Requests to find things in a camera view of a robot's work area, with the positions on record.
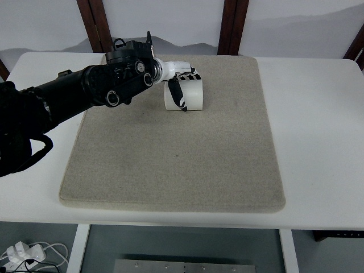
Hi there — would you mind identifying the white power strip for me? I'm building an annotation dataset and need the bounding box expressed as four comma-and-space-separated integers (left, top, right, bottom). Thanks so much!
1, 241, 46, 272

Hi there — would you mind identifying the far left brown frame post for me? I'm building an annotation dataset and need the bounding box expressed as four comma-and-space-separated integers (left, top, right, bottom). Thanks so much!
0, 59, 10, 81

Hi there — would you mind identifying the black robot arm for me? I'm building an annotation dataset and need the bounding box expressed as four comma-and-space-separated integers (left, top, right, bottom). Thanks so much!
1, 38, 201, 176

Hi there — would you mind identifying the grey felt mat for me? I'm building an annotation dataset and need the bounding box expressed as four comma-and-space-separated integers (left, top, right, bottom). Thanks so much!
59, 55, 286, 213

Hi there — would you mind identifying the metal base plate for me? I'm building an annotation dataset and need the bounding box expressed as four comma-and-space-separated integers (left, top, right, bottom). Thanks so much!
113, 259, 256, 273

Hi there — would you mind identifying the right white table leg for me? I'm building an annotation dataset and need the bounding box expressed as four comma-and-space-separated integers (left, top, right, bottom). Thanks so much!
279, 229, 299, 273

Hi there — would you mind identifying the middle brown wooden frame post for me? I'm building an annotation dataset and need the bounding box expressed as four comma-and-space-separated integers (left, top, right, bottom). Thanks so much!
217, 0, 250, 56

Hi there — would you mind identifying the white cable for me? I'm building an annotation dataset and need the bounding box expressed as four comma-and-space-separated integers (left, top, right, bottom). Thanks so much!
28, 241, 69, 268

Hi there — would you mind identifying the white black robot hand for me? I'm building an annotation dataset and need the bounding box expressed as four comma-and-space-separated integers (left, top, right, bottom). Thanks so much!
153, 57, 201, 112

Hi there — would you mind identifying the white cup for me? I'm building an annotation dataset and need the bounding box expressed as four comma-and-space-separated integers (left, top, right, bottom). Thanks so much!
164, 80, 203, 111

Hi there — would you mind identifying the right brown wooden frame post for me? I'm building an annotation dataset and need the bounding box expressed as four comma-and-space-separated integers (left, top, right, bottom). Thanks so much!
343, 25, 364, 71

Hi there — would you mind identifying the left white table leg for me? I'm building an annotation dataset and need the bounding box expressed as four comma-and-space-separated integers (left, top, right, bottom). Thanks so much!
66, 224, 90, 273

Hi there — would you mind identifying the black cable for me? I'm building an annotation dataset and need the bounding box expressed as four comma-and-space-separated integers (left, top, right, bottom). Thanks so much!
0, 258, 57, 273

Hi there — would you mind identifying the dark brown wooden stand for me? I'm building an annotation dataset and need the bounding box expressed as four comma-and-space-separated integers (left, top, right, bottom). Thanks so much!
312, 230, 364, 242

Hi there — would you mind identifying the white table leg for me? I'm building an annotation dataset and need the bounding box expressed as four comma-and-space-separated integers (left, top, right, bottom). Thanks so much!
279, 229, 299, 273
66, 224, 90, 273

